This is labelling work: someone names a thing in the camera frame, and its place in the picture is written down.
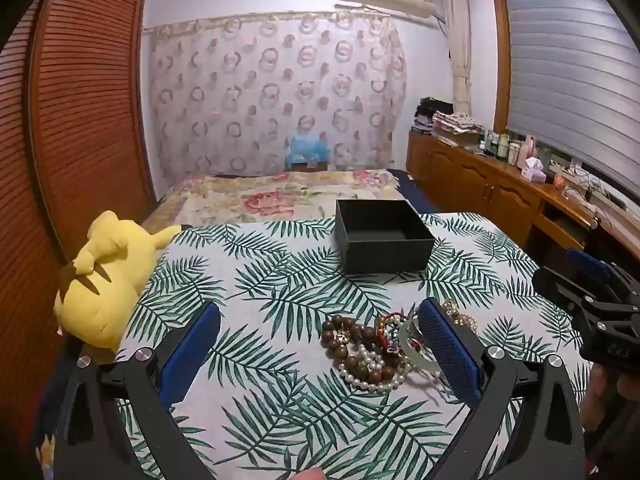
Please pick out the yellow plush toy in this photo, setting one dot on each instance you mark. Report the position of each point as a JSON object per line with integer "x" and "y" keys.
{"x": 110, "y": 280}

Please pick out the wooden window frame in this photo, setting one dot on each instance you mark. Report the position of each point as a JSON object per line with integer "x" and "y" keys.
{"x": 500, "y": 60}

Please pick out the stack of patterned cloths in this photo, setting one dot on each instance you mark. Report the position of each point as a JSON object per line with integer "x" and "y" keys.
{"x": 457, "y": 122}

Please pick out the tall pink box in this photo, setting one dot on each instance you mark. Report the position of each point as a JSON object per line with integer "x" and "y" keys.
{"x": 527, "y": 150}

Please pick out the floral bedsheet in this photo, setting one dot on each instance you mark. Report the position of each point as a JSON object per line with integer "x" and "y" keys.
{"x": 260, "y": 200}

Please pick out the small cardboard box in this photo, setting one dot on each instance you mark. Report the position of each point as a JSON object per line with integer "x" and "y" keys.
{"x": 309, "y": 166}

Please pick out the person's left hand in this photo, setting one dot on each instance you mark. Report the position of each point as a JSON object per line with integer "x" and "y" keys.
{"x": 310, "y": 475}

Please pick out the black box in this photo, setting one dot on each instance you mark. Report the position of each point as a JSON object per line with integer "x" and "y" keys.
{"x": 385, "y": 255}

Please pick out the grey window blind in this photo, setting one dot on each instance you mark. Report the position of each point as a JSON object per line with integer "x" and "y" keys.
{"x": 565, "y": 70}

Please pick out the blue plastic bag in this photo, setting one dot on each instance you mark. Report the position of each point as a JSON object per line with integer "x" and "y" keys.
{"x": 307, "y": 150}

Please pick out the wooden side cabinet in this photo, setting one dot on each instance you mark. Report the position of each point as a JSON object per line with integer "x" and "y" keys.
{"x": 465, "y": 175}

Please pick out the small pink white box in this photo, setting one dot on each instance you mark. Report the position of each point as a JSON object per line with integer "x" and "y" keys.
{"x": 534, "y": 170}

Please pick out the row of bottles and jars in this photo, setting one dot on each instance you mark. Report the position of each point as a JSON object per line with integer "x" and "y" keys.
{"x": 502, "y": 146}

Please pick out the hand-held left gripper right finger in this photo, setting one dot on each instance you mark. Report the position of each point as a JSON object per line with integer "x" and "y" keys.
{"x": 450, "y": 355}

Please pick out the person's right hand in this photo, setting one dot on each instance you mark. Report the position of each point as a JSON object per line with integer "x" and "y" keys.
{"x": 607, "y": 400}

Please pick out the wooden louvered wardrobe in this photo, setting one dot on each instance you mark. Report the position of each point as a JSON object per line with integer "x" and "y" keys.
{"x": 85, "y": 110}

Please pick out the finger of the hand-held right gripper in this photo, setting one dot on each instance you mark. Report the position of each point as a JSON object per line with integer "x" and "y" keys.
{"x": 557, "y": 285}
{"x": 590, "y": 261}

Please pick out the stack of dark clothes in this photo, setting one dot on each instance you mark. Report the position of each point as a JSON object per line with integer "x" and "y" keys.
{"x": 430, "y": 112}

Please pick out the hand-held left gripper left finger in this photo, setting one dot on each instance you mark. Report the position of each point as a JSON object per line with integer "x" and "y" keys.
{"x": 195, "y": 342}

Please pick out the beige tied curtain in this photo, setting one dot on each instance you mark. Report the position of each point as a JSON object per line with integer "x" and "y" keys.
{"x": 460, "y": 60}

